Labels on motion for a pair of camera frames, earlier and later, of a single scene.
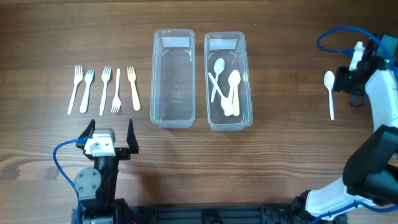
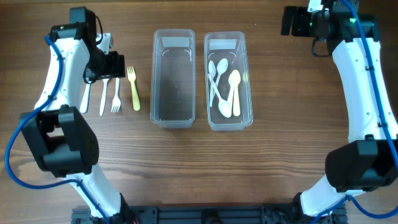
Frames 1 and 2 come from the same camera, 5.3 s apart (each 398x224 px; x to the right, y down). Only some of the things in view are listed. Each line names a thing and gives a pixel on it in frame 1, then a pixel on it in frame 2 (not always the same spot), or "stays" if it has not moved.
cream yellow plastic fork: x=132 y=78 stays
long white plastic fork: x=105 y=76 stays
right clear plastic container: x=231 y=47 stays
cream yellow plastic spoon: x=234 y=79 stays
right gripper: x=342 y=79 -> x=288 y=21
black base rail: x=278 y=213 stays
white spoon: x=219 y=66 -> x=212 y=68
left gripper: x=123 y=152 -> x=115 y=65
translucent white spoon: x=328 y=80 -> x=212 y=68
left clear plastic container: x=173 y=78 stays
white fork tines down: x=117 y=102 stays
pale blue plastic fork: x=88 y=78 stays
